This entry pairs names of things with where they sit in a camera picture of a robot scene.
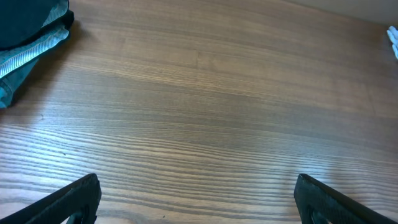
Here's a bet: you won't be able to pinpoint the black shorts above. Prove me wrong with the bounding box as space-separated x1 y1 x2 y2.
0 0 75 103

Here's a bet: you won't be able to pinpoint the white garment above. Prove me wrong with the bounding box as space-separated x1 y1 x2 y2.
387 26 398 58

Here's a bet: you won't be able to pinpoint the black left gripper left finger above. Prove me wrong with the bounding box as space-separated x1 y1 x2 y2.
1 174 101 224

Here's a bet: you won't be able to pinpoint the folded light blue jeans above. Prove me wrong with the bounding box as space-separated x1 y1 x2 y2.
0 87 13 109

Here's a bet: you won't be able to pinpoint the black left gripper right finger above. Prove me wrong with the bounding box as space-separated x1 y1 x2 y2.
294 174 397 224

